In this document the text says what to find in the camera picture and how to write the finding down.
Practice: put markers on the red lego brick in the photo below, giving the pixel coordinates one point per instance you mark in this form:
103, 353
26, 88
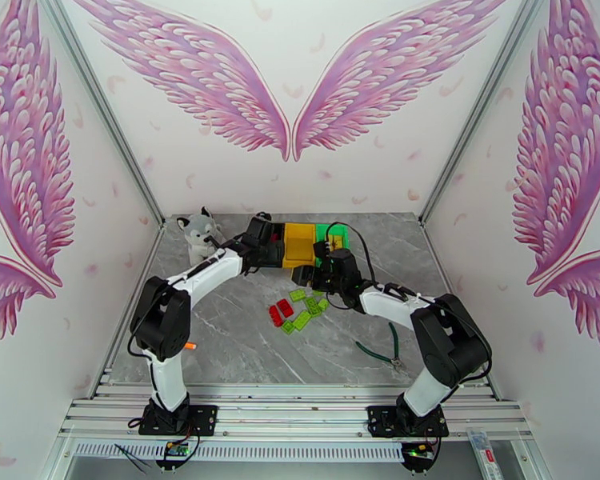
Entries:
284, 307
274, 315

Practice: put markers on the yellow lego brick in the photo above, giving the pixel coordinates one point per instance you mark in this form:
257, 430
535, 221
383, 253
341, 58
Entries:
336, 239

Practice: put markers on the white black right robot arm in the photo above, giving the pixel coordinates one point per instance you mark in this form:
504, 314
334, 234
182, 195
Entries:
395, 306

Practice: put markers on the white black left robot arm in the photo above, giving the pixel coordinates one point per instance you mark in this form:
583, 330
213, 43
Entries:
167, 383

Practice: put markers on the black plastic storage bin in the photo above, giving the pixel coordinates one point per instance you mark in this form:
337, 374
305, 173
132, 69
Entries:
279, 258

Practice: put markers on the yellow plastic storage bin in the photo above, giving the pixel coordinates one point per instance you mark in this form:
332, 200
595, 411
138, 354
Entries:
300, 243

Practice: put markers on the green plastic storage bin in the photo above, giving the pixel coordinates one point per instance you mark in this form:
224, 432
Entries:
322, 228

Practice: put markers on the grey white husky plush toy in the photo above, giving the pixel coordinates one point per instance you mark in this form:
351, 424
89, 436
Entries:
200, 233

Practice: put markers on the small circuit board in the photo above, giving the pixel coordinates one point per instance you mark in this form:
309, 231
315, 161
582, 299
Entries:
416, 451
176, 449

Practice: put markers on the clear labelled plastic packet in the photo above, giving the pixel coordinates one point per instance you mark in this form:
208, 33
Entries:
485, 453

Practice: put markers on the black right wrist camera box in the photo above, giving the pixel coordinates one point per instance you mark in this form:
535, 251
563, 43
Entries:
323, 249

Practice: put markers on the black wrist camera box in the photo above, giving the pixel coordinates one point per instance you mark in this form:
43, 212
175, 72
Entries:
264, 216
323, 249

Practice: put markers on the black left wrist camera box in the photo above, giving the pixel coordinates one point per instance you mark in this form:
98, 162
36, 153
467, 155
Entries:
264, 216

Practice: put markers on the aluminium side rail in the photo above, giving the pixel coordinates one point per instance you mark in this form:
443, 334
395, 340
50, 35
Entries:
149, 258
437, 258

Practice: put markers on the aluminium rail base frame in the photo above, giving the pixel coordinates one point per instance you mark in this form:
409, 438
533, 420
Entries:
290, 408

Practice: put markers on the aluminium frame post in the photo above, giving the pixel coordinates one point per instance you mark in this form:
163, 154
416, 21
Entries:
480, 108
100, 108

